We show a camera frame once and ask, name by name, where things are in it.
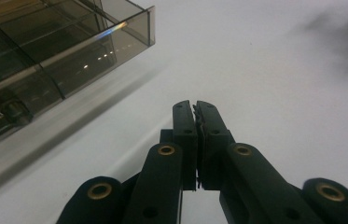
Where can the white foam board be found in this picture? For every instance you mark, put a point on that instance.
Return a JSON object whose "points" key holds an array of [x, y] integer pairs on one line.
{"points": [[255, 102]]}

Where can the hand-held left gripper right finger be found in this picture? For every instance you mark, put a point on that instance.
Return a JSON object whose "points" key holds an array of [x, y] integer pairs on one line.
{"points": [[213, 143]]}

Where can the smoky transparent drawer box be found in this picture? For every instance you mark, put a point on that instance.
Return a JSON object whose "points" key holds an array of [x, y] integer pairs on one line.
{"points": [[53, 46]]}

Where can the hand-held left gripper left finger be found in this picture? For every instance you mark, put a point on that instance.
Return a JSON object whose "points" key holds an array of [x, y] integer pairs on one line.
{"points": [[185, 140]]}

